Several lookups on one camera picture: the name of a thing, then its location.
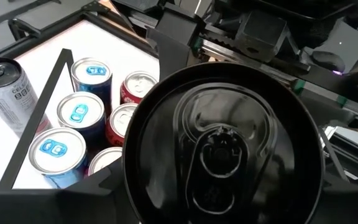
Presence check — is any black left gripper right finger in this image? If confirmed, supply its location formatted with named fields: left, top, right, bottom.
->
left=314, top=177, right=358, bottom=224

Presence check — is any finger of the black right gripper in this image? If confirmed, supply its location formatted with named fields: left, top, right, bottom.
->
left=236, top=11, right=291, bottom=63
left=146, top=11, right=204, bottom=82

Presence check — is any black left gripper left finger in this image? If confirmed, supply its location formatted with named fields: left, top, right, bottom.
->
left=0, top=161, right=136, bottom=224

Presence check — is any red cola can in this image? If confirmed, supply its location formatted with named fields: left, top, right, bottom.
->
left=87, top=146, right=124, bottom=177
left=119, top=70, right=158, bottom=105
left=105, top=103, right=139, bottom=147

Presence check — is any blue silver energy drink can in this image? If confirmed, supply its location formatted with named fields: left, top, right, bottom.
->
left=57, top=91, right=107, bottom=147
left=70, top=57, right=114, bottom=116
left=28, top=126, right=88, bottom=190

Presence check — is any white Celsius drink can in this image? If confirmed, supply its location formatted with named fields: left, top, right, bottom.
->
left=122, top=61, right=325, bottom=224
left=0, top=57, right=52, bottom=138

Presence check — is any black computer mouse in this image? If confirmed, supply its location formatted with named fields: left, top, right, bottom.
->
left=311, top=49, right=346, bottom=74

